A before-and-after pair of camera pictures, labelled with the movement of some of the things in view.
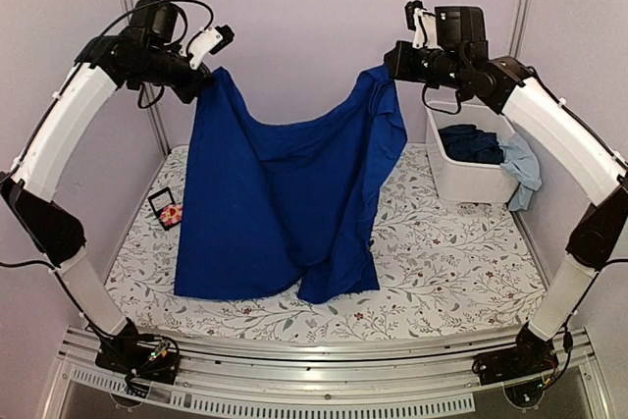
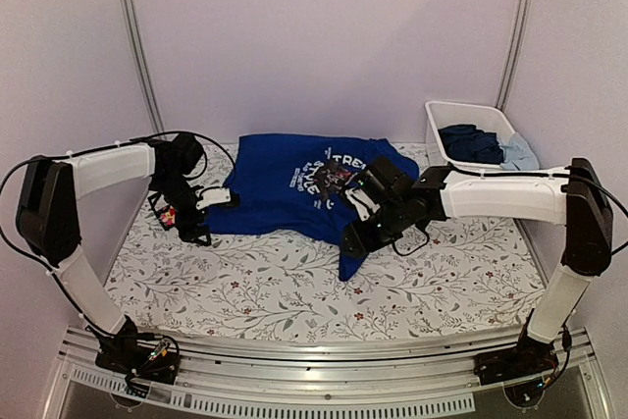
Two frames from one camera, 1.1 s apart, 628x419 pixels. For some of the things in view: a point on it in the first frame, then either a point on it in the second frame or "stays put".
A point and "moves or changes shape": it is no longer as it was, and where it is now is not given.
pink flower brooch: (172, 214) stays put
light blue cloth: (521, 163) stays put
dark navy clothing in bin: (467, 142) stays put
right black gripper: (397, 64) -> (350, 183)
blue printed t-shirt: (274, 208) moves or changes shape
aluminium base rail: (337, 383) stays put
